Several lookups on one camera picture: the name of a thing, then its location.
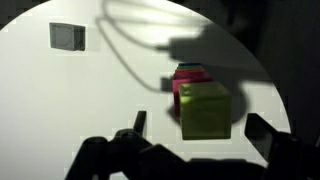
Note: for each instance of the round white table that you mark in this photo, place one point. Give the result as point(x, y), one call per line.
point(51, 99)

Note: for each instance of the magenta cube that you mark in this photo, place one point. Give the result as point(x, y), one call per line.
point(186, 78)

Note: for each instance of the blue cube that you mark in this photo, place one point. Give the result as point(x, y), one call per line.
point(189, 64)

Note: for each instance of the green cube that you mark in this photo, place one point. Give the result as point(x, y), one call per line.
point(189, 67)

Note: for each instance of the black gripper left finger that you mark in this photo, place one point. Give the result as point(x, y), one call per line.
point(128, 152)

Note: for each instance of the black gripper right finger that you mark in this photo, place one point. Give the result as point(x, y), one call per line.
point(288, 157)

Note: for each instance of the grey cube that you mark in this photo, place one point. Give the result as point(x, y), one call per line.
point(67, 36)

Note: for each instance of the orange cube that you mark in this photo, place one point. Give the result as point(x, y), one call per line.
point(189, 71)

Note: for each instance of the yellow-green cube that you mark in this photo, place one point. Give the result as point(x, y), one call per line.
point(205, 111)

